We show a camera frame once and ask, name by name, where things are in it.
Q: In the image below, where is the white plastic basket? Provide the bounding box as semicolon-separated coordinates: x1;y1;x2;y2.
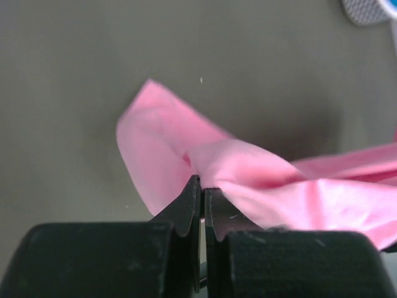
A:
341;0;396;26

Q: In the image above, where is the pink t shirt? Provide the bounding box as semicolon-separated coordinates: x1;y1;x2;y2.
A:
116;80;396;250

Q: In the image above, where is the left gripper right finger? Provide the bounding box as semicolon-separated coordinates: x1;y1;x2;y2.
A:
203;188;263;297

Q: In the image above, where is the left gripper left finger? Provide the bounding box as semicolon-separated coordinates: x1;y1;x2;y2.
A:
151;175;201;294

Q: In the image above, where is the blue t shirt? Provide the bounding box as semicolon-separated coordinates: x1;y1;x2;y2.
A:
380;0;396;15

